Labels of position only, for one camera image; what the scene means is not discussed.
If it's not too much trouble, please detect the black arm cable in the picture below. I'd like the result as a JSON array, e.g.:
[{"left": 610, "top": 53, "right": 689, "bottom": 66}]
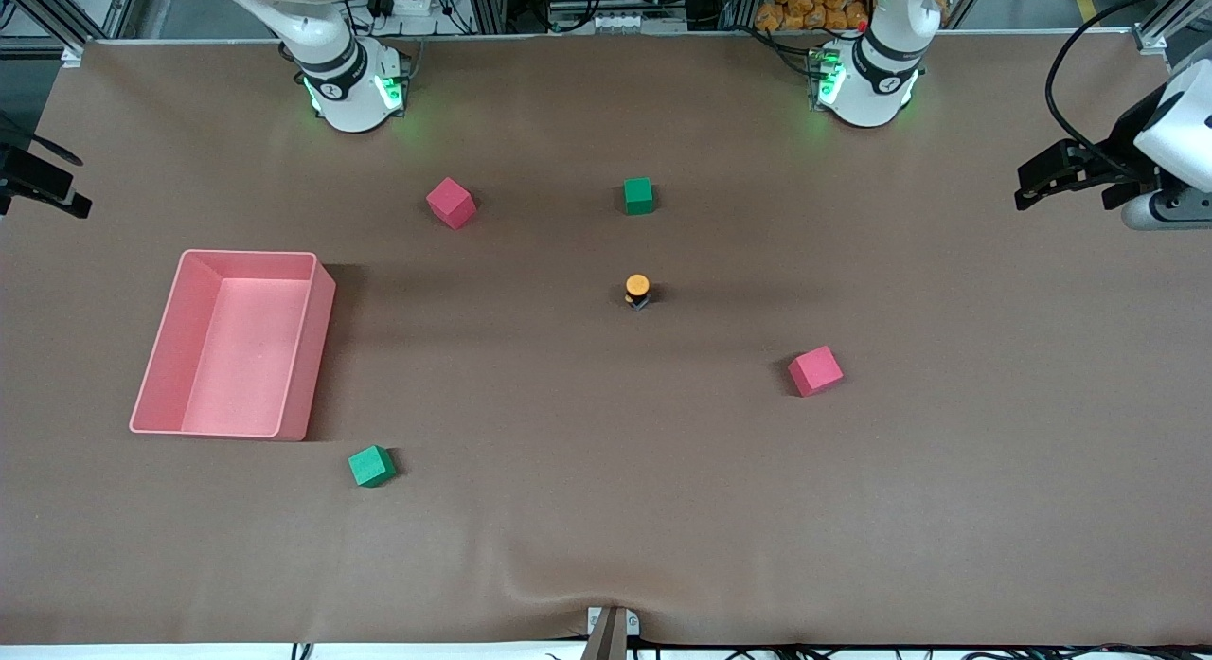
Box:
[
  {"left": 1044, "top": 0, "right": 1212, "bottom": 178},
  {"left": 0, "top": 116, "right": 84, "bottom": 167}
]

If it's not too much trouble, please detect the aluminium frame profile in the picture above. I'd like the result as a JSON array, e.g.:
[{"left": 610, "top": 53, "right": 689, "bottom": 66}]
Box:
[
  {"left": 14, "top": 0, "right": 96, "bottom": 69},
  {"left": 1132, "top": 0, "right": 1212, "bottom": 55}
]

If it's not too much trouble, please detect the pink foam cube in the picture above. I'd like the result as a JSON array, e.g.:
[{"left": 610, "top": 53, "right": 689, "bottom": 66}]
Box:
[
  {"left": 787, "top": 345, "right": 845, "bottom": 398},
  {"left": 425, "top": 177, "right": 477, "bottom": 231}
]

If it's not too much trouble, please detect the grey metal clamp bracket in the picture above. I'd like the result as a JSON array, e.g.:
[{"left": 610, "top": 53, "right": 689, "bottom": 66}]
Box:
[{"left": 586, "top": 606, "right": 641, "bottom": 638}]

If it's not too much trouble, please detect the pink plastic bin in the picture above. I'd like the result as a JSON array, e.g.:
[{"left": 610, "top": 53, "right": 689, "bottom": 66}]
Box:
[{"left": 129, "top": 250, "right": 337, "bottom": 442}]

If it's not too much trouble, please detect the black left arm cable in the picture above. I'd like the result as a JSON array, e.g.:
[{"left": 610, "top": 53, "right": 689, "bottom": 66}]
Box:
[{"left": 1044, "top": 0, "right": 1212, "bottom": 178}]

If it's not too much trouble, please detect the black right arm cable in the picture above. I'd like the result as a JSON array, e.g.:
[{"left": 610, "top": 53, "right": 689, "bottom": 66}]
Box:
[{"left": 0, "top": 116, "right": 84, "bottom": 167}]

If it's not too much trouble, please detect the white socket strip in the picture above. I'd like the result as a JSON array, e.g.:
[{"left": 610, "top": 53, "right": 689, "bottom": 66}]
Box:
[{"left": 589, "top": 11, "right": 689, "bottom": 33}]

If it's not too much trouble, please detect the brown table cover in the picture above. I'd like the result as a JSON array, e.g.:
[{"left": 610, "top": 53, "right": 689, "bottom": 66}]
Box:
[{"left": 0, "top": 33, "right": 1212, "bottom": 647}]

